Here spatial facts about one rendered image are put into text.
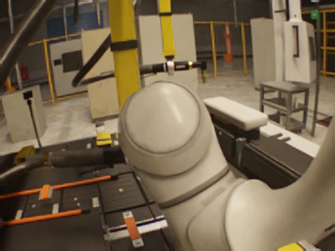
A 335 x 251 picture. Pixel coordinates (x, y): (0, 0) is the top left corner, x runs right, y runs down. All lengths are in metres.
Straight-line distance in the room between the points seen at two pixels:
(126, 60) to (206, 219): 0.37
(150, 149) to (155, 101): 0.04
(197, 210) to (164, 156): 0.08
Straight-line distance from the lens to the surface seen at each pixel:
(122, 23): 0.51
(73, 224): 0.71
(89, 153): 0.59
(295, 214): 0.21
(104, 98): 4.93
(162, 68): 1.10
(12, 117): 5.03
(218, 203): 0.25
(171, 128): 0.21
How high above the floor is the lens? 1.46
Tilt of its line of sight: 20 degrees down
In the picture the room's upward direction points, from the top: 5 degrees counter-clockwise
